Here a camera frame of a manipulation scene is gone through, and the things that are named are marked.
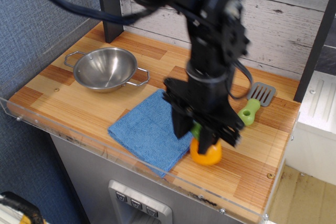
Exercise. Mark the blue folded cloth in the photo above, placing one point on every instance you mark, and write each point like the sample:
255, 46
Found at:
147, 132

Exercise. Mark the stainless steel bowl with handles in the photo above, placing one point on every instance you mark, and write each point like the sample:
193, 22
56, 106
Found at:
104, 70

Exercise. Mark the silver dispenser button panel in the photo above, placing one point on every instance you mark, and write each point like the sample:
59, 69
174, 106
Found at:
132, 206

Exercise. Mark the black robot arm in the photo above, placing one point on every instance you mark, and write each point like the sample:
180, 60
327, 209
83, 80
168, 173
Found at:
217, 41

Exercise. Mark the dark vertical post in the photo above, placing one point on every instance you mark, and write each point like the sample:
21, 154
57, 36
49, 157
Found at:
314, 55
111, 30

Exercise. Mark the grey spatula with green handle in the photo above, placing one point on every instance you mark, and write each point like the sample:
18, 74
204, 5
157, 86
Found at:
260, 95

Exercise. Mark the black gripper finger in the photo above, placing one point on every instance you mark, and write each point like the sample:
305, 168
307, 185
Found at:
183, 120
207, 138

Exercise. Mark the dark vertical post left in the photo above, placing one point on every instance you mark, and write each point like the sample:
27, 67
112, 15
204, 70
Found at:
111, 30

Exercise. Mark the orange green carrot saltshaker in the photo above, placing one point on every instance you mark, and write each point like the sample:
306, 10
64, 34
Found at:
212, 156

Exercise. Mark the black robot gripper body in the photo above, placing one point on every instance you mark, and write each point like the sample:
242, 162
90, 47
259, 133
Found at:
208, 98

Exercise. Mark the grey toy fridge cabinet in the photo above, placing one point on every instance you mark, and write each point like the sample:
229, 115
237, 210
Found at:
90, 175

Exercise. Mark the orange yellow object bottom left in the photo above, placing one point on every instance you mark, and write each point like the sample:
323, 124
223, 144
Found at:
32, 219

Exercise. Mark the dark vertical post right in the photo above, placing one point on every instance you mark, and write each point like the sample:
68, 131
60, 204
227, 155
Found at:
314, 55

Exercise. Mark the white toy sink counter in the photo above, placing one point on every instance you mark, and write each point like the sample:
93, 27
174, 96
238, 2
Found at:
311, 149

